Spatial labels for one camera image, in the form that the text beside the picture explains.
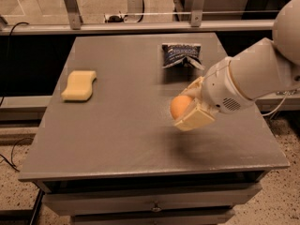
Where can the grey cabinet drawer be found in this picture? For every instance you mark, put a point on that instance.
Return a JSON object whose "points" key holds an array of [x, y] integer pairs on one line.
{"points": [[136, 200]]}

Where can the metal railing frame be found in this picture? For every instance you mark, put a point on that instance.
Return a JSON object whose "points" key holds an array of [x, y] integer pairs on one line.
{"points": [[80, 17]]}

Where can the metal drawer knob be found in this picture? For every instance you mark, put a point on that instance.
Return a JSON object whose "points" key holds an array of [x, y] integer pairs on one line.
{"points": [[156, 208]]}

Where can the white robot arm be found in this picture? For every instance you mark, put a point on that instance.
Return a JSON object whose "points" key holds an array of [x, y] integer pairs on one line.
{"points": [[271, 64]]}

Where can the white power strip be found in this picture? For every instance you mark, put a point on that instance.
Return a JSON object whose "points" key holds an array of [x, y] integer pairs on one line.
{"points": [[115, 18]]}

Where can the yellow sponge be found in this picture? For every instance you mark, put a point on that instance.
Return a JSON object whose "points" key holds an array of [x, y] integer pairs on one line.
{"points": [[79, 85]]}

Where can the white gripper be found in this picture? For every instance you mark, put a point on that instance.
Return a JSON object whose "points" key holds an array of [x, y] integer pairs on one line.
{"points": [[222, 87]]}

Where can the orange fruit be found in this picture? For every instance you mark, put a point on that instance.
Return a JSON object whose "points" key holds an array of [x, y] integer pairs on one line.
{"points": [[179, 105]]}

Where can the blue chip bag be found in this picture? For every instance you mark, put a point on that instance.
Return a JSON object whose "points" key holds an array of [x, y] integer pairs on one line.
{"points": [[182, 55]]}

